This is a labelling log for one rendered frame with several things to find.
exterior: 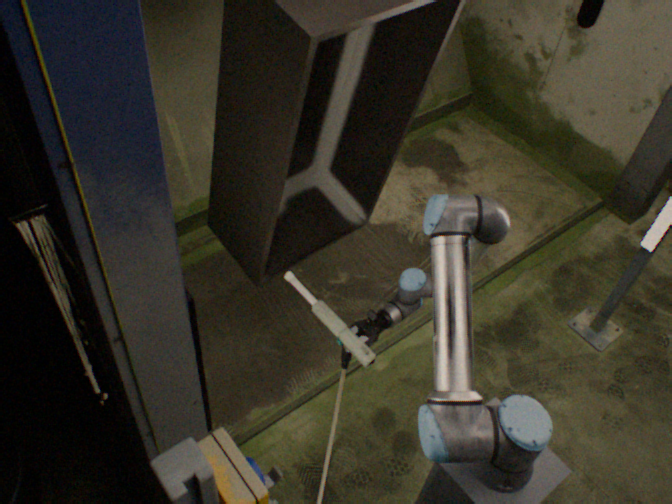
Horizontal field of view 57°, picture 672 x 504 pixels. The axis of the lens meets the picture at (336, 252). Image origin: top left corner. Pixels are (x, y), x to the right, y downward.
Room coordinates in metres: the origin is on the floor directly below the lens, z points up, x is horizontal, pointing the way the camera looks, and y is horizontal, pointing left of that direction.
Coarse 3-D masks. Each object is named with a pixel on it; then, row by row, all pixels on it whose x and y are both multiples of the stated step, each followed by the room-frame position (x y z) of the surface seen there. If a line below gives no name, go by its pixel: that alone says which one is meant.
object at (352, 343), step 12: (288, 276) 1.51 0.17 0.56; (300, 288) 1.47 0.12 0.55; (312, 300) 1.42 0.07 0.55; (324, 312) 1.36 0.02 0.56; (324, 324) 1.34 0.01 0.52; (336, 324) 1.32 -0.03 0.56; (336, 336) 1.29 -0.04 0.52; (348, 336) 1.27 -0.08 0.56; (348, 348) 1.24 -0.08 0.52; (360, 348) 1.23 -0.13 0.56; (348, 360) 1.27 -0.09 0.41; (360, 360) 1.20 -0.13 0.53; (372, 360) 1.19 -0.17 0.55
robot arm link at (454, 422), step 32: (448, 224) 1.25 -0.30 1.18; (480, 224) 1.27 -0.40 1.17; (448, 256) 1.18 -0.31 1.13; (448, 288) 1.11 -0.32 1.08; (448, 320) 1.03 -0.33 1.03; (448, 352) 0.96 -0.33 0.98; (448, 384) 0.89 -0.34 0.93; (448, 416) 0.81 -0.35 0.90; (480, 416) 0.83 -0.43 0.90; (448, 448) 0.74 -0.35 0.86; (480, 448) 0.75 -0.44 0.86
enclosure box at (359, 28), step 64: (256, 0) 1.50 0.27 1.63; (320, 0) 1.50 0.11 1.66; (384, 0) 1.57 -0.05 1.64; (448, 0) 1.83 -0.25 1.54; (256, 64) 1.51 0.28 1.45; (320, 64) 1.98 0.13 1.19; (384, 64) 1.98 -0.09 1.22; (256, 128) 1.51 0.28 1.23; (320, 128) 2.10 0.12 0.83; (384, 128) 1.95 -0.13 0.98; (256, 192) 1.51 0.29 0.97; (320, 192) 2.06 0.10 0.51; (256, 256) 1.52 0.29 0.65
